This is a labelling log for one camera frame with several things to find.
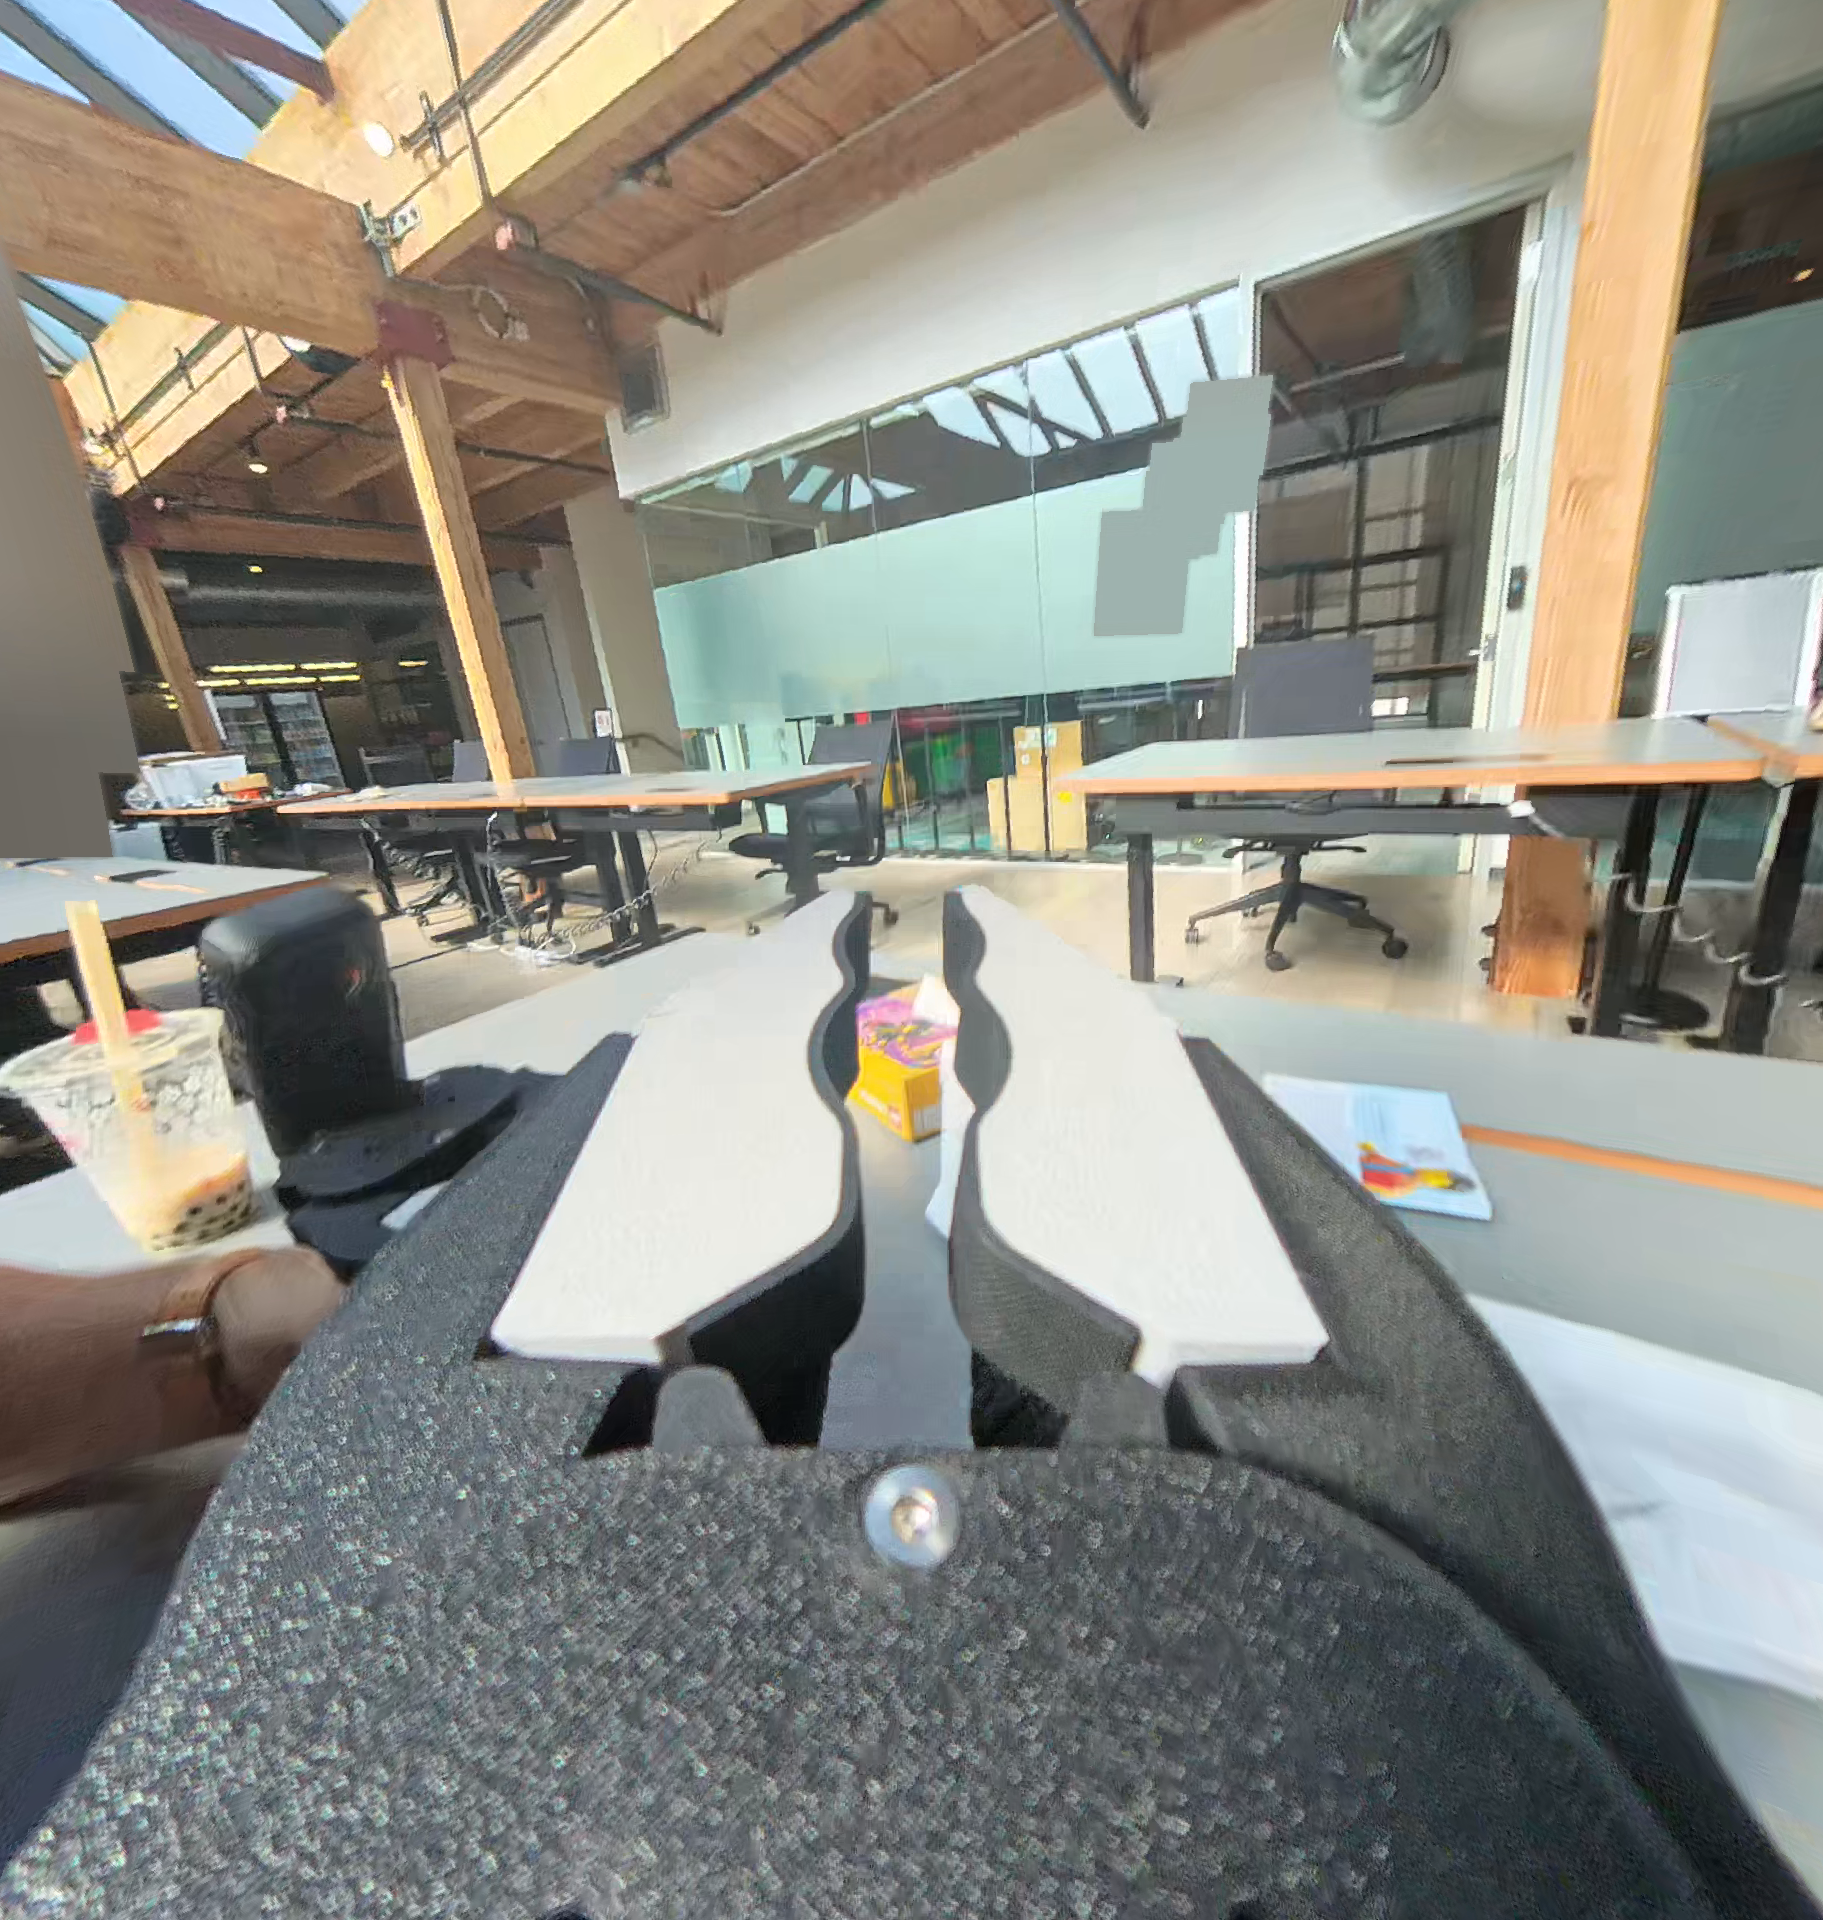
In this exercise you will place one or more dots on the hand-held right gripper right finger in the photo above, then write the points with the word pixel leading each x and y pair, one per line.
pixel 1136 1185

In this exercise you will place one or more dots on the full white paper bag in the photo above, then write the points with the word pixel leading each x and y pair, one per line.
pixel 1721 1501

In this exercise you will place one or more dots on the brown leather wristwatch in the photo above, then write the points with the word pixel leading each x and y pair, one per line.
pixel 192 1328

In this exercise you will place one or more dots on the black office chair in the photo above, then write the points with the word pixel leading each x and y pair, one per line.
pixel 1300 891
pixel 835 810

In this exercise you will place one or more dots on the large yellow lego box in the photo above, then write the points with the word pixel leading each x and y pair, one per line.
pixel 896 1096

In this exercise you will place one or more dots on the wooden-edged desk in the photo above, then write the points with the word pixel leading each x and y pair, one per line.
pixel 1810 741
pixel 626 783
pixel 101 891
pixel 1375 750

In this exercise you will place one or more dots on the person's left hand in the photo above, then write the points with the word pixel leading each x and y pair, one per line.
pixel 274 1305

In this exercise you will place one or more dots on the person's left forearm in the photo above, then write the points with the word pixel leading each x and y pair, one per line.
pixel 56 1381

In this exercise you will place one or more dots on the spiral metal duct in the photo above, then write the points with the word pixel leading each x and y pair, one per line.
pixel 1390 60

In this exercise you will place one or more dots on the bubble tea plastic cup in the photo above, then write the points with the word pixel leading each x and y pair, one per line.
pixel 176 1185

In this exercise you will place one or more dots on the white wall vent grille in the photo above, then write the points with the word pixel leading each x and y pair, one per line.
pixel 643 386

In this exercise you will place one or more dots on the wooden support column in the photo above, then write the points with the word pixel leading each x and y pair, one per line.
pixel 1616 451
pixel 170 645
pixel 460 601

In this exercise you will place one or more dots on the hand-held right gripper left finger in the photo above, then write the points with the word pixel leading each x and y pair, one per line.
pixel 670 1185

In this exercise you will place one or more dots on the glass door drinks fridge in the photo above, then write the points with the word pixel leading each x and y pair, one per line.
pixel 274 735

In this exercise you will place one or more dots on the grey desk monitor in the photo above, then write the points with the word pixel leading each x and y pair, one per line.
pixel 1300 691
pixel 1745 645

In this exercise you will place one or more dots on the minifigure instruction booklet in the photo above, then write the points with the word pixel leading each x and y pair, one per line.
pixel 1375 1126

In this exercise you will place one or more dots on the cardboard box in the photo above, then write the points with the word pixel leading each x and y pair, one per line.
pixel 1059 780
pixel 1010 818

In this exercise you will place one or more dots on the torn white paper bag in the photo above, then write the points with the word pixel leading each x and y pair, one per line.
pixel 935 996

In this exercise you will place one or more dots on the tan paper straw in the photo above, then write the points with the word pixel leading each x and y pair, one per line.
pixel 94 960

